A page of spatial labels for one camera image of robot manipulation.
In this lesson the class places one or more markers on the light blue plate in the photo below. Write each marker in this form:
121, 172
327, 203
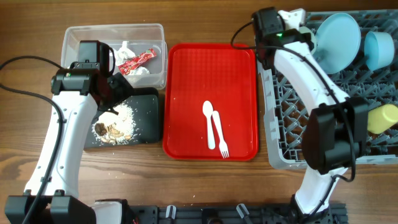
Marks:
338, 42

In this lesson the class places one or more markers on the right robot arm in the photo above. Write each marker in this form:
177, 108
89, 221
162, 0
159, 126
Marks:
335, 134

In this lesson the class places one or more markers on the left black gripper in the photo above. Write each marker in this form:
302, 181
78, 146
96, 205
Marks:
123, 89

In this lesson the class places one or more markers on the rice and food scraps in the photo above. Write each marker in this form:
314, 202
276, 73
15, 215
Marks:
115, 129

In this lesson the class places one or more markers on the light blue bowl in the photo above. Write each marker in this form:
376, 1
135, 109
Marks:
379, 50

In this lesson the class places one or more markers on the white plastic spoon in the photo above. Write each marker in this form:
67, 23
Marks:
208, 111

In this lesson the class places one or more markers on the clear plastic bin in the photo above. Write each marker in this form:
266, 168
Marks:
141, 37

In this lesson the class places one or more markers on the green bowl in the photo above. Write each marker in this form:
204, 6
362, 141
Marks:
312, 39

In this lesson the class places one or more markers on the red serving tray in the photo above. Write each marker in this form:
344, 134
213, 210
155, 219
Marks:
227, 78

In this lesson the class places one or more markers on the black rectangular tray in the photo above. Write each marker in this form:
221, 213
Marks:
146, 105

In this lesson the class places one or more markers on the white plastic fork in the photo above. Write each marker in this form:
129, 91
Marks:
222, 145

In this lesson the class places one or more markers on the white tissue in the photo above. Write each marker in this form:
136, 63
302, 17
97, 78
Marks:
123, 56

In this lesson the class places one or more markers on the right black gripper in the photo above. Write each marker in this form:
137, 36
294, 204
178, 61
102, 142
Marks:
302, 38

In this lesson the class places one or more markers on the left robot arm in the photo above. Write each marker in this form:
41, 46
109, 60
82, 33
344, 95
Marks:
51, 194

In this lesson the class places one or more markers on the yellow plastic cup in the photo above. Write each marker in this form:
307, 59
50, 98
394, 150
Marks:
382, 118

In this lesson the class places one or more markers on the red snack wrapper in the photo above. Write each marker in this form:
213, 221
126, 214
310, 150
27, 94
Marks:
142, 58

